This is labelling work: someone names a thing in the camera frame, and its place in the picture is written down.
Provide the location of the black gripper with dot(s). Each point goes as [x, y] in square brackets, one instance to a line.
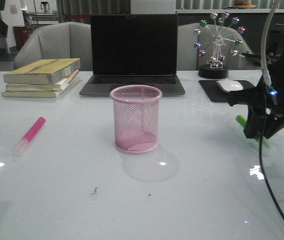
[259, 123]

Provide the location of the green highlighter pen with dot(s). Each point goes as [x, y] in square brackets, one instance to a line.
[242, 121]

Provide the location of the pink highlighter pen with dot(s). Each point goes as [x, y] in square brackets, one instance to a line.
[28, 137]

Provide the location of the pink mesh pen holder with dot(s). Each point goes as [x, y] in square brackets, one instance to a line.
[136, 112]

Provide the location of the white computer mouse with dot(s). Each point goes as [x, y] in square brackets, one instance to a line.
[227, 85]

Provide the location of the black mouse pad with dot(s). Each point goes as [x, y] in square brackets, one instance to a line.
[215, 94]

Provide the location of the ferris wheel desk ornament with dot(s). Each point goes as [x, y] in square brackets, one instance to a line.
[219, 44]

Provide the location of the right grey armchair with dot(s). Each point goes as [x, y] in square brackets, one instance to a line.
[188, 60]

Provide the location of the grey armchair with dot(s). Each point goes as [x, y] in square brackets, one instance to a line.
[57, 41]
[188, 60]

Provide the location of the fruit bowl on counter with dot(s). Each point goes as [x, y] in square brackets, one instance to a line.
[243, 4]

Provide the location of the grey open laptop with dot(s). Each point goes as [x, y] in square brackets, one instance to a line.
[133, 49]

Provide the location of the middle cream book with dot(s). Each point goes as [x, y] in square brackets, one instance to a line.
[58, 86]

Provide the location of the cream book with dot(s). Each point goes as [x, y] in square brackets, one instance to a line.
[58, 86]
[33, 94]

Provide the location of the left grey armchair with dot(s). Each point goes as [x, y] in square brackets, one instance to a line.
[57, 41]

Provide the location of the top yellow book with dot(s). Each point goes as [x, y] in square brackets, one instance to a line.
[43, 71]

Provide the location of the bottom cream book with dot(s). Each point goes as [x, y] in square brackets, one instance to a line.
[33, 94]

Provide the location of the red trash bin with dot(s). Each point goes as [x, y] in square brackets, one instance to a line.
[21, 36]

